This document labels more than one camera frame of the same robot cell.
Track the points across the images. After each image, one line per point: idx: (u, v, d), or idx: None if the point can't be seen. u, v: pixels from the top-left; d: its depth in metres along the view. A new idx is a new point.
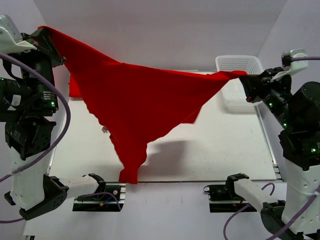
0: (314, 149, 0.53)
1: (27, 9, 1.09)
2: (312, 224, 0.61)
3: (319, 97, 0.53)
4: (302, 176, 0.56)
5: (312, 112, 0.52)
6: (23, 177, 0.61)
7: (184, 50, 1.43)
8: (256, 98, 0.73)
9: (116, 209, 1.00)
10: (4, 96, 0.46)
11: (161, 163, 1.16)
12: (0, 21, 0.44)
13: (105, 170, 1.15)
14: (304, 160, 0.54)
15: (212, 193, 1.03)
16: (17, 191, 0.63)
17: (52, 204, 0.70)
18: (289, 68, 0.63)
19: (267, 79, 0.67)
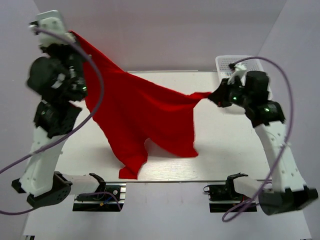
0: (267, 109, 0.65)
1: (27, 10, 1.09)
2: (294, 178, 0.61)
3: (260, 74, 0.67)
4: (267, 132, 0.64)
5: (257, 84, 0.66)
6: (43, 159, 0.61)
7: (185, 50, 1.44)
8: (223, 102, 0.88)
9: (116, 209, 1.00)
10: (53, 72, 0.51)
11: (161, 163, 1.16)
12: (56, 14, 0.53)
13: (105, 170, 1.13)
14: (263, 120, 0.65)
15: (212, 193, 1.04)
16: (30, 175, 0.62)
17: (57, 196, 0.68)
18: (236, 70, 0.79)
19: (225, 83, 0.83)
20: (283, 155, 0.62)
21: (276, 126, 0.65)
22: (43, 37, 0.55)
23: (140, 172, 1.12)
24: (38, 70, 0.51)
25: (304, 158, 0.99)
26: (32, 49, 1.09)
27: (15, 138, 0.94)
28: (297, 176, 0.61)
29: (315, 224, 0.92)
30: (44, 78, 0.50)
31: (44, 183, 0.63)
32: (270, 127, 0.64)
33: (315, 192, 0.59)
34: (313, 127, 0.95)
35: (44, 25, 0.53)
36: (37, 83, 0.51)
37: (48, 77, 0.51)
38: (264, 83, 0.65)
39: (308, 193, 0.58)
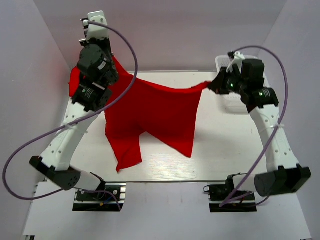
0: (261, 94, 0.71)
1: (28, 10, 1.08)
2: (288, 157, 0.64)
3: (256, 61, 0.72)
4: (262, 114, 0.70)
5: (253, 70, 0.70)
6: (72, 134, 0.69)
7: (185, 51, 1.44)
8: (221, 91, 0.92)
9: (116, 209, 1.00)
10: (101, 56, 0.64)
11: (161, 163, 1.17)
12: (102, 13, 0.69)
13: (105, 170, 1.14)
14: (258, 104, 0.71)
15: (212, 193, 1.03)
16: (56, 148, 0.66)
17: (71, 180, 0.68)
18: (234, 57, 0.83)
19: (223, 69, 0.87)
20: (277, 136, 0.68)
21: (269, 109, 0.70)
22: (92, 30, 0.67)
23: (140, 172, 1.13)
24: (87, 54, 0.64)
25: (304, 158, 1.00)
26: (32, 49, 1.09)
27: (15, 138, 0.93)
28: (291, 156, 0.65)
29: (315, 224, 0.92)
30: (94, 60, 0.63)
31: (65, 160, 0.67)
32: (264, 110, 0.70)
33: (309, 171, 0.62)
34: (313, 127, 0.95)
35: (92, 20, 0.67)
36: (87, 64, 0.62)
37: (97, 59, 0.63)
38: (261, 69, 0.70)
39: (302, 172, 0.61)
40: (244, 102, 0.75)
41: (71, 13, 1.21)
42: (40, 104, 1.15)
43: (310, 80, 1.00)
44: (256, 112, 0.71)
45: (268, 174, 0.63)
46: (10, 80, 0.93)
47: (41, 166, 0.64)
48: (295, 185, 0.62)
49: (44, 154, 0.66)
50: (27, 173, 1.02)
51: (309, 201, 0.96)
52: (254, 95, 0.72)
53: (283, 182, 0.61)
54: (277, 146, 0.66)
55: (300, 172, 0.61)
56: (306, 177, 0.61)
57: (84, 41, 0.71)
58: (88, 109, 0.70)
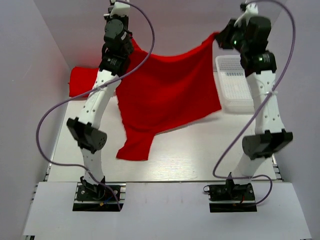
0: (261, 59, 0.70)
1: (27, 10, 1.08)
2: (276, 122, 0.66)
3: (263, 21, 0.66)
4: (258, 79, 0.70)
5: (258, 33, 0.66)
6: (103, 95, 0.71)
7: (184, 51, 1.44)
8: (225, 46, 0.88)
9: (116, 209, 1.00)
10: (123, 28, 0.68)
11: (161, 163, 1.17)
12: None
13: (105, 170, 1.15)
14: (256, 69, 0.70)
15: (212, 193, 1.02)
16: (90, 107, 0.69)
17: (100, 140, 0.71)
18: (245, 12, 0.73)
19: (232, 23, 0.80)
20: (268, 102, 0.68)
21: (267, 75, 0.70)
22: (118, 7, 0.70)
23: (141, 172, 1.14)
24: (111, 27, 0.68)
25: (305, 159, 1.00)
26: (32, 49, 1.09)
27: (14, 138, 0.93)
28: (278, 121, 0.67)
29: (315, 224, 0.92)
30: (117, 32, 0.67)
31: (96, 120, 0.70)
32: (261, 75, 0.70)
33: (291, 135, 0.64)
34: (313, 127, 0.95)
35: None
36: (113, 35, 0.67)
37: (119, 31, 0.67)
38: (266, 33, 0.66)
39: (285, 135, 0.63)
40: (243, 64, 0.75)
41: (70, 12, 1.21)
42: (40, 104, 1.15)
43: (309, 80, 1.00)
44: (252, 77, 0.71)
45: (255, 137, 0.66)
46: (10, 81, 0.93)
47: (78, 123, 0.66)
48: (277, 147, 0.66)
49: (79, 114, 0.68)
50: (27, 173, 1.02)
51: (309, 201, 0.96)
52: (253, 60, 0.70)
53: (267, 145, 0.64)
54: (266, 111, 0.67)
55: (284, 136, 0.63)
56: (288, 141, 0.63)
57: (107, 16, 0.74)
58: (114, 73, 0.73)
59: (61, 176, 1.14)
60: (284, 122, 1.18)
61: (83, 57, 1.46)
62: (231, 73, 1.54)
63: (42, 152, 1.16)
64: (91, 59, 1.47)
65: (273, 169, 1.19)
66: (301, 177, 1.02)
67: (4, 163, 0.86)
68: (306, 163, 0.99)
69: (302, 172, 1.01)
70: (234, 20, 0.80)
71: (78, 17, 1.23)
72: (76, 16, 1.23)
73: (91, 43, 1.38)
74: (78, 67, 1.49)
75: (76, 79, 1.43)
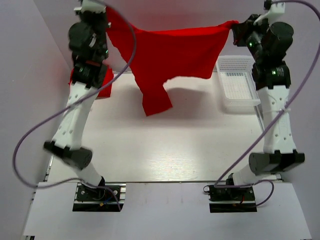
0: (274, 73, 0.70)
1: (27, 10, 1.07)
2: (286, 142, 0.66)
3: (284, 32, 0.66)
4: (270, 94, 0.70)
5: (277, 45, 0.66)
6: (78, 113, 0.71)
7: None
8: (240, 42, 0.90)
9: (116, 209, 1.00)
10: (89, 36, 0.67)
11: (161, 163, 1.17)
12: None
13: (105, 170, 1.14)
14: (268, 82, 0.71)
15: (212, 193, 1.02)
16: (66, 128, 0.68)
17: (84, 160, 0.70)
18: (268, 12, 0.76)
19: (250, 22, 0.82)
20: (280, 120, 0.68)
21: (280, 90, 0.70)
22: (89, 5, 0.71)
23: (141, 171, 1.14)
24: (76, 34, 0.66)
25: (305, 159, 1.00)
26: (32, 49, 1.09)
27: (13, 139, 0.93)
28: (289, 141, 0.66)
29: (315, 224, 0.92)
30: (84, 39, 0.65)
31: (75, 140, 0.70)
32: (273, 91, 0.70)
33: (304, 156, 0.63)
34: (313, 128, 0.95)
35: None
36: (79, 44, 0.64)
37: (86, 38, 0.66)
38: (285, 46, 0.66)
39: (296, 156, 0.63)
40: (254, 75, 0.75)
41: (70, 13, 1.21)
42: (40, 105, 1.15)
43: (309, 81, 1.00)
44: (264, 92, 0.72)
45: (264, 156, 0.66)
46: (10, 81, 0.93)
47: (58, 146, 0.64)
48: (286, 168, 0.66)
49: (56, 136, 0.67)
50: (27, 173, 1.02)
51: (309, 201, 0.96)
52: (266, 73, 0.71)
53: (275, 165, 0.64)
54: (278, 130, 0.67)
55: (295, 157, 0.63)
56: (300, 162, 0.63)
57: (79, 11, 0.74)
58: (89, 86, 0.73)
59: (61, 176, 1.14)
60: None
61: None
62: (231, 74, 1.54)
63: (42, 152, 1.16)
64: None
65: None
66: (301, 178, 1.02)
67: (4, 163, 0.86)
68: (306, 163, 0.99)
69: (302, 173, 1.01)
70: (253, 19, 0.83)
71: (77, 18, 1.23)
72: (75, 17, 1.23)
73: None
74: None
75: None
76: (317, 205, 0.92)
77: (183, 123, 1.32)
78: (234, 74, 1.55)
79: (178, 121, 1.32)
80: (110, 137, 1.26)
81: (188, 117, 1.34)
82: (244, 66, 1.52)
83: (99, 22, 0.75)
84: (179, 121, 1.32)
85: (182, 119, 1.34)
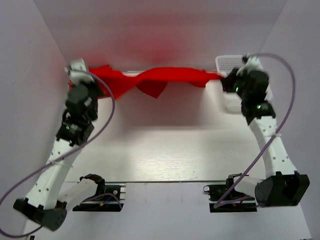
0: (259, 107, 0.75)
1: (26, 10, 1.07)
2: (285, 164, 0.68)
3: (261, 76, 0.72)
4: (259, 123, 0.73)
5: (256, 87, 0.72)
6: (59, 169, 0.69)
7: (184, 51, 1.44)
8: (228, 89, 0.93)
9: (116, 208, 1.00)
10: (86, 95, 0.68)
11: (161, 163, 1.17)
12: (82, 62, 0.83)
13: (105, 170, 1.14)
14: (256, 114, 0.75)
15: (212, 193, 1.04)
16: (42, 186, 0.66)
17: (57, 219, 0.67)
18: (247, 63, 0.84)
19: (234, 73, 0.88)
20: (273, 144, 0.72)
21: (267, 119, 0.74)
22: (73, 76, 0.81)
23: (140, 171, 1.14)
24: (74, 92, 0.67)
25: (305, 158, 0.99)
26: (31, 49, 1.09)
27: (13, 140, 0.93)
28: (288, 163, 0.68)
29: (315, 224, 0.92)
30: (79, 97, 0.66)
31: (51, 200, 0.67)
32: (261, 120, 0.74)
33: (306, 178, 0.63)
34: (314, 128, 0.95)
35: (80, 67, 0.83)
36: (75, 100, 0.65)
37: (82, 96, 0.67)
38: (263, 86, 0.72)
39: (299, 178, 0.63)
40: (243, 111, 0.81)
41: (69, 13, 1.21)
42: (40, 105, 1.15)
43: (310, 80, 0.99)
44: (253, 122, 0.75)
45: (267, 180, 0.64)
46: (10, 81, 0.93)
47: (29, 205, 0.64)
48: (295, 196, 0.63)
49: (30, 194, 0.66)
50: (27, 173, 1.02)
51: (309, 201, 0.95)
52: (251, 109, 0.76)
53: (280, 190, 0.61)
54: (274, 153, 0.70)
55: (298, 179, 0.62)
56: (304, 185, 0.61)
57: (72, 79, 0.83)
58: (73, 143, 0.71)
59: None
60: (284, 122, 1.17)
61: (83, 57, 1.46)
62: None
63: (42, 152, 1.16)
64: (91, 59, 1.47)
65: None
66: None
67: (3, 164, 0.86)
68: (306, 163, 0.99)
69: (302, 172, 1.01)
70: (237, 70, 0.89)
71: (77, 18, 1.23)
72: (75, 17, 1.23)
73: (91, 44, 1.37)
74: None
75: None
76: (318, 206, 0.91)
77: (183, 123, 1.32)
78: None
79: (177, 121, 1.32)
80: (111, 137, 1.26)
81: (188, 117, 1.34)
82: None
83: (92, 89, 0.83)
84: (179, 121, 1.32)
85: (181, 118, 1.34)
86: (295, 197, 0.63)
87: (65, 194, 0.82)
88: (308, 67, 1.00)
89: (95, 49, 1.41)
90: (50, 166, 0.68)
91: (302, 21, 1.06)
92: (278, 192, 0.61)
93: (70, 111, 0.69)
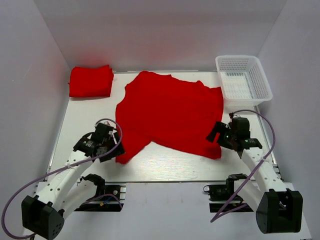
0: (247, 141, 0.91)
1: (27, 10, 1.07)
2: (277, 182, 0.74)
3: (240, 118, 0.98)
4: (250, 153, 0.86)
5: (240, 124, 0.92)
6: (72, 173, 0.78)
7: (183, 51, 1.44)
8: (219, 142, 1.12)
9: (117, 208, 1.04)
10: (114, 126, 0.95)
11: (161, 163, 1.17)
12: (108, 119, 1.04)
13: (105, 170, 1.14)
14: (245, 145, 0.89)
15: (212, 193, 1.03)
16: (54, 186, 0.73)
17: (54, 227, 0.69)
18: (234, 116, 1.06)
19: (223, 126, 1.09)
20: (264, 167, 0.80)
21: (255, 150, 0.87)
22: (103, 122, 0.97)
23: (140, 171, 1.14)
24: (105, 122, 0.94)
25: (305, 158, 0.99)
26: (31, 49, 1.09)
27: (13, 140, 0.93)
28: (279, 182, 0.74)
29: (315, 224, 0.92)
30: (109, 125, 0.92)
31: (58, 200, 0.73)
32: (249, 150, 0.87)
33: (298, 193, 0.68)
34: (314, 127, 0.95)
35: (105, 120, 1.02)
36: (105, 125, 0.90)
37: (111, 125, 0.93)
38: (245, 124, 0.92)
39: (291, 192, 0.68)
40: (234, 147, 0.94)
41: (69, 13, 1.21)
42: (40, 105, 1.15)
43: (310, 80, 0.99)
44: (244, 153, 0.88)
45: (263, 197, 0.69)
46: (10, 81, 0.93)
47: (37, 204, 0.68)
48: (293, 214, 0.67)
49: (41, 193, 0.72)
50: (27, 173, 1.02)
51: (309, 201, 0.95)
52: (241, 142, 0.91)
53: (277, 203, 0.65)
54: (265, 174, 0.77)
55: (291, 194, 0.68)
56: (297, 199, 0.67)
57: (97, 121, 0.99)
58: (87, 154, 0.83)
59: None
60: (283, 122, 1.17)
61: (83, 57, 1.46)
62: (231, 73, 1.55)
63: (42, 152, 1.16)
64: (90, 59, 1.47)
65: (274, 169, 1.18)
66: (301, 178, 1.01)
67: (3, 164, 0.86)
68: (306, 163, 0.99)
69: (302, 172, 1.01)
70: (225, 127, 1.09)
71: (77, 18, 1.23)
72: (75, 17, 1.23)
73: (91, 44, 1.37)
74: (77, 67, 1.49)
75: (76, 79, 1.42)
76: (317, 206, 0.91)
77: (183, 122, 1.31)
78: (234, 74, 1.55)
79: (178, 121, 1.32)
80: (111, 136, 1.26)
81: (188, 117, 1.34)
82: (244, 66, 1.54)
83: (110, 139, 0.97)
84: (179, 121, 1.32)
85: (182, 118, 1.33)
86: (294, 218, 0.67)
87: (63, 201, 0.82)
88: (309, 67, 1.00)
89: (95, 49, 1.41)
90: (66, 169, 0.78)
91: (302, 21, 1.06)
92: (276, 208, 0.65)
93: (95, 133, 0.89)
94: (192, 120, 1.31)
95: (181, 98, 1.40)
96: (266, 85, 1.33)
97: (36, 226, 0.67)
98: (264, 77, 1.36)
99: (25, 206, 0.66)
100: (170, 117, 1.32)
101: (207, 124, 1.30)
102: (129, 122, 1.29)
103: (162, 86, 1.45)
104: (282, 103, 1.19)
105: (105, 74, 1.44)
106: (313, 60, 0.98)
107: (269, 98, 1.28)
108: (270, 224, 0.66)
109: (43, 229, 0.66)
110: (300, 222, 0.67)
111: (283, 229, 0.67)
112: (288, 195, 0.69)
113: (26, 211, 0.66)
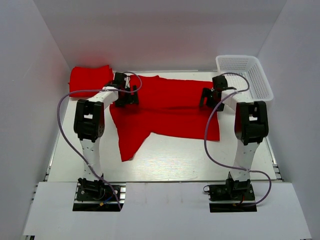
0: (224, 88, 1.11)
1: (27, 10, 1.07)
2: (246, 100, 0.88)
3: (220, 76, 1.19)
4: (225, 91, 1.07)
5: (219, 78, 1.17)
6: (109, 93, 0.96)
7: (183, 51, 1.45)
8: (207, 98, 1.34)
9: (116, 208, 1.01)
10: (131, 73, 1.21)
11: (162, 162, 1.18)
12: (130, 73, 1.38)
13: (105, 170, 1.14)
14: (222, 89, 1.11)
15: (212, 193, 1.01)
16: (99, 96, 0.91)
17: (100, 127, 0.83)
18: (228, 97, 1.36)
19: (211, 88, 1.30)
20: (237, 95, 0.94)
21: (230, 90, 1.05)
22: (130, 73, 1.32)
23: (140, 171, 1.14)
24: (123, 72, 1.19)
25: (304, 158, 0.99)
26: (32, 50, 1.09)
27: (12, 140, 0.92)
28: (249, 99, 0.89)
29: (315, 225, 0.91)
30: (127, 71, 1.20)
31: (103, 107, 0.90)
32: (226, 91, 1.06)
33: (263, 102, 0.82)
34: (313, 127, 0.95)
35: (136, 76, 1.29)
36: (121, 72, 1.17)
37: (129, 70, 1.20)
38: (222, 79, 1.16)
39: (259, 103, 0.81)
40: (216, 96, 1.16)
41: (68, 13, 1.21)
42: (40, 104, 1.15)
43: (310, 81, 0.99)
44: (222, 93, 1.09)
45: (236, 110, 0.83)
46: (10, 81, 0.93)
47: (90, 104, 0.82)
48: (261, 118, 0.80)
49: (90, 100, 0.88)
50: (27, 173, 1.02)
51: (309, 200, 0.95)
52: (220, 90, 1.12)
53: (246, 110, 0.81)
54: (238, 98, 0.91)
55: (257, 104, 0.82)
56: (261, 105, 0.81)
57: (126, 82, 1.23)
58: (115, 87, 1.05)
59: (60, 176, 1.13)
60: (283, 123, 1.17)
61: (83, 57, 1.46)
62: (231, 73, 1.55)
63: (42, 153, 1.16)
64: (91, 59, 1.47)
65: (273, 169, 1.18)
66: (301, 177, 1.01)
67: (3, 164, 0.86)
68: (306, 163, 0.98)
69: (301, 173, 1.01)
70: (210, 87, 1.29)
71: (75, 18, 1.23)
72: (75, 17, 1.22)
73: (91, 43, 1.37)
74: (77, 67, 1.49)
75: (76, 79, 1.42)
76: (316, 206, 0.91)
77: (181, 119, 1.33)
78: (234, 74, 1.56)
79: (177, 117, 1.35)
80: (104, 137, 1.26)
81: (185, 113, 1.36)
82: (243, 66, 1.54)
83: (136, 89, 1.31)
84: (178, 118, 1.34)
85: (180, 115, 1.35)
86: (262, 120, 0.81)
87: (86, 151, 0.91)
88: (309, 69, 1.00)
89: (95, 49, 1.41)
90: (103, 91, 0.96)
91: (302, 21, 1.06)
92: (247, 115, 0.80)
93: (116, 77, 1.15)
94: (189, 117, 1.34)
95: (171, 98, 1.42)
96: (267, 85, 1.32)
97: (85, 123, 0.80)
98: (265, 78, 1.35)
99: (79, 105, 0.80)
100: (165, 115, 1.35)
101: (200, 119, 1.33)
102: (124, 123, 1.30)
103: (150, 89, 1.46)
104: (282, 103, 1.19)
105: (105, 74, 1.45)
106: (314, 61, 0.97)
107: (269, 99, 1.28)
108: (244, 128, 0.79)
109: (93, 122, 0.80)
110: (267, 123, 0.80)
111: (257, 132, 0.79)
112: (256, 107, 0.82)
113: (80, 107, 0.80)
